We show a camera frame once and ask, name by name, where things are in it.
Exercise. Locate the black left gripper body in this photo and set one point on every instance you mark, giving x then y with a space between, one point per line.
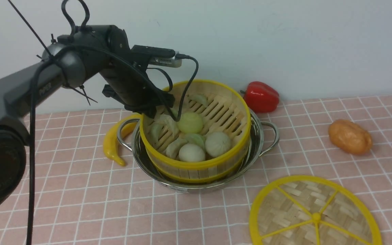
131 90

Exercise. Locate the yellow rimmed bamboo steamer basket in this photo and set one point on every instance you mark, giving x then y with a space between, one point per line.
222 110

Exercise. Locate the yellow rimmed bamboo steamer lid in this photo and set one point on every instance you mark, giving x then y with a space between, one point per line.
309 210

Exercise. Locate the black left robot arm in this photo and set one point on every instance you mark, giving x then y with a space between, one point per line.
91 50

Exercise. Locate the stainless steel pot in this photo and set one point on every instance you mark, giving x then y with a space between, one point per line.
129 136

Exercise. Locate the yellow chili pepper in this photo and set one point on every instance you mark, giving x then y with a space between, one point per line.
110 142

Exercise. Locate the pale green round bun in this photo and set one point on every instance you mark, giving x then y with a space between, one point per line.
190 123

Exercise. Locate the pale green dumpling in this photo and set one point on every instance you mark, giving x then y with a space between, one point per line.
196 139

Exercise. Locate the grey white round bun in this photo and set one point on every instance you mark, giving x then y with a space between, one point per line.
217 144

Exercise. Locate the red bell pepper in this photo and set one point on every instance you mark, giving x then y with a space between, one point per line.
260 97

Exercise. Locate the orange potato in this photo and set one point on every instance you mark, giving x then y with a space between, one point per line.
350 137

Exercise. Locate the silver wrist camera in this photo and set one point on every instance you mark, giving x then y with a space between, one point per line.
146 55

